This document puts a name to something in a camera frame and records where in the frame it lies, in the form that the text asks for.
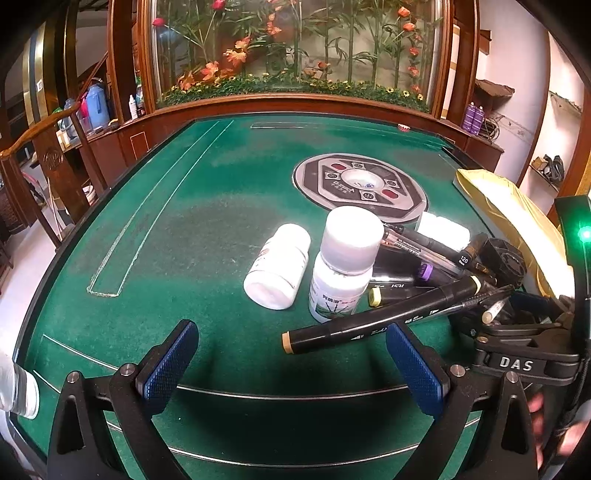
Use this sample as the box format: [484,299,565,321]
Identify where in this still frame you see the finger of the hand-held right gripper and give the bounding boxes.
[459,295,572,337]

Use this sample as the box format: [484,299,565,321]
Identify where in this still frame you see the round grey table control panel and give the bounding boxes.
[293,151,429,217]

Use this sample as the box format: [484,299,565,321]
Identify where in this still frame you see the blue thermos jug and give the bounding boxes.
[87,84,112,131]

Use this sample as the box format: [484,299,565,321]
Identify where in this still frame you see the black marker with beige caps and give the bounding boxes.
[283,276,482,356]

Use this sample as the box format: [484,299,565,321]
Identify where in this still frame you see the yellow-rimmed white tray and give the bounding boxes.
[452,168,573,298]

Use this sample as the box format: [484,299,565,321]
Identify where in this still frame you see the plain white plastic bottle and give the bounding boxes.
[418,211,471,252]
[243,223,311,311]

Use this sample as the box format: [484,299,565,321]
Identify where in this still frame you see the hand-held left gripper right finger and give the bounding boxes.
[385,322,541,480]

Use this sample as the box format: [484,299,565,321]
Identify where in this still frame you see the artificial flower bamboo display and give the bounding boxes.
[143,0,455,116]

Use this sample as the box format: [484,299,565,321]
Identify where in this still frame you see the black marker with yellow-green cap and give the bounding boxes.
[368,284,444,308]

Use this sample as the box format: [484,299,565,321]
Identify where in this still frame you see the clear ballpoint pen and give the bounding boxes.
[379,234,458,266]

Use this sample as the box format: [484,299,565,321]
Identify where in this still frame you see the black marker with white number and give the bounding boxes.
[383,224,472,273]

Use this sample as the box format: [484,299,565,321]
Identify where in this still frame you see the person's right hand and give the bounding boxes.
[529,392,587,457]

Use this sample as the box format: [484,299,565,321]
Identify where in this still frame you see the dark shoes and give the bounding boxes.
[531,154,565,181]

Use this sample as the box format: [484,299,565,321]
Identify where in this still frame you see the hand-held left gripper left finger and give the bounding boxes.
[46,319,200,480]

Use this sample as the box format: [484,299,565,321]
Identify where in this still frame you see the person's left forearm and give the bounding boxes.
[0,351,41,421]

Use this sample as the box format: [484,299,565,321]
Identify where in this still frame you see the black marker with purple cap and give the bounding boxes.
[373,261,462,283]

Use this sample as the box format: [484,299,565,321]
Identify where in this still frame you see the carved wooden chair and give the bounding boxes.
[0,102,112,250]

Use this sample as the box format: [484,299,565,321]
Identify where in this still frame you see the white bottle with green label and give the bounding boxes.
[307,206,385,324]

